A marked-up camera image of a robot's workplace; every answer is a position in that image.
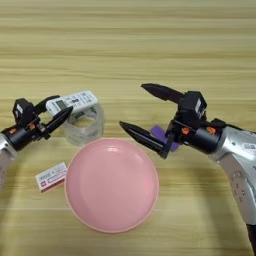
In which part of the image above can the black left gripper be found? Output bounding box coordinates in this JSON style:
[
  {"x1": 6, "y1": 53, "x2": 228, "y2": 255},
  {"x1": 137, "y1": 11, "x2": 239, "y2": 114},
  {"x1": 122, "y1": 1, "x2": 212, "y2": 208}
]
[{"x1": 1, "y1": 95, "x2": 74, "y2": 152}]

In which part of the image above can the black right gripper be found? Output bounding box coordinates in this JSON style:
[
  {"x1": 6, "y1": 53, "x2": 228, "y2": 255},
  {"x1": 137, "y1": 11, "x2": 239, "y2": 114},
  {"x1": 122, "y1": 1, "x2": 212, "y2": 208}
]
[{"x1": 119, "y1": 83, "x2": 229, "y2": 160}]

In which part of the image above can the purple rectangular block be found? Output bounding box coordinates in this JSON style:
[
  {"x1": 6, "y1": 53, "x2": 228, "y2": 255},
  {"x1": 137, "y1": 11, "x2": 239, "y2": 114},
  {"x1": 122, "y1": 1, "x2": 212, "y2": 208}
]
[{"x1": 149, "y1": 124, "x2": 181, "y2": 153}]

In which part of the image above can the white remote control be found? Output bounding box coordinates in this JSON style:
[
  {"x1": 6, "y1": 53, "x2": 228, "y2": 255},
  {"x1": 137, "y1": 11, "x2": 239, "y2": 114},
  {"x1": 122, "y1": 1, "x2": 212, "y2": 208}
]
[{"x1": 45, "y1": 89, "x2": 99, "y2": 118}]

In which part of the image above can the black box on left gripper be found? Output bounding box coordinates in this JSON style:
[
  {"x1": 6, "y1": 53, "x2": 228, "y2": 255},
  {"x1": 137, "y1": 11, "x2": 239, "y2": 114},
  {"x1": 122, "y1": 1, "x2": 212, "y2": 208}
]
[{"x1": 12, "y1": 98, "x2": 37, "y2": 127}]

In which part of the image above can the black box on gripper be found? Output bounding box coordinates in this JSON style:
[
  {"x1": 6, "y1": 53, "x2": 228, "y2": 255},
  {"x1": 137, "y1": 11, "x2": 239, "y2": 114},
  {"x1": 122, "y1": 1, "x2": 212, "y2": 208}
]
[
  {"x1": 12, "y1": 98, "x2": 37, "y2": 127},
  {"x1": 178, "y1": 90, "x2": 208, "y2": 130}
]

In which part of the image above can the clear tape roll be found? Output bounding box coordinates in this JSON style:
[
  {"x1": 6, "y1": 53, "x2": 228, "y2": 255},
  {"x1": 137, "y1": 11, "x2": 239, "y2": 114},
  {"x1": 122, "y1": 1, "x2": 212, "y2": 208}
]
[{"x1": 63, "y1": 103, "x2": 105, "y2": 148}]

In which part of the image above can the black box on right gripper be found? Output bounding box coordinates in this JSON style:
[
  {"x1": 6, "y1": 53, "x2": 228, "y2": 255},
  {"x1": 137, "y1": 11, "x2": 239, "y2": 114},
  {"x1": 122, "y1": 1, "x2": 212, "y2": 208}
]
[{"x1": 178, "y1": 90, "x2": 208, "y2": 130}]

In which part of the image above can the small red white box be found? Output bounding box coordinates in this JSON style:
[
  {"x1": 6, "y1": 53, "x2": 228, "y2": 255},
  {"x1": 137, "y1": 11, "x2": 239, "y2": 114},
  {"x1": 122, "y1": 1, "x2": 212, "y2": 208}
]
[{"x1": 34, "y1": 161, "x2": 69, "y2": 194}]

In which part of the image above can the pink round plate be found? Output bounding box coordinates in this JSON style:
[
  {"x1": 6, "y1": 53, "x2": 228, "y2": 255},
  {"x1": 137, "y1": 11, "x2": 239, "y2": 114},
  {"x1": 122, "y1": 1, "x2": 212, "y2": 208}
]
[{"x1": 64, "y1": 137, "x2": 160, "y2": 234}]

